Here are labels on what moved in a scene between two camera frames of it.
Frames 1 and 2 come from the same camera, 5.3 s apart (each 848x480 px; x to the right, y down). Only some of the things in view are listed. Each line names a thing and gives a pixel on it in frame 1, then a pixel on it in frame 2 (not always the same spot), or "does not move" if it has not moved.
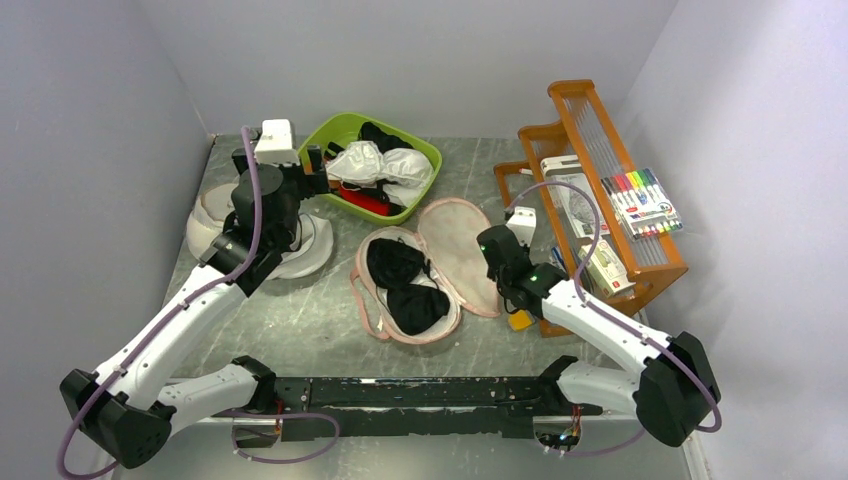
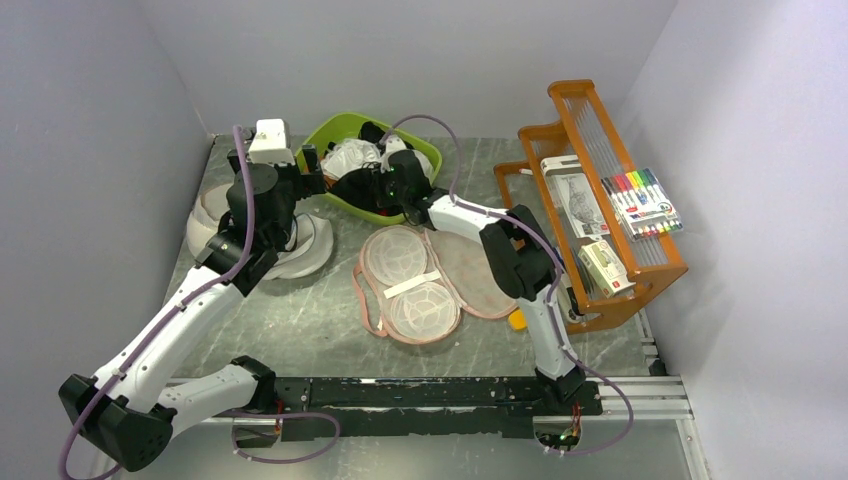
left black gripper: (313, 182) does not move
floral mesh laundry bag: (447, 237) does not move
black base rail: (415, 406) does not move
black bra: (393, 265) → (364, 186)
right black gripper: (491, 274) → (390, 202)
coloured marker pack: (643, 203) does not move
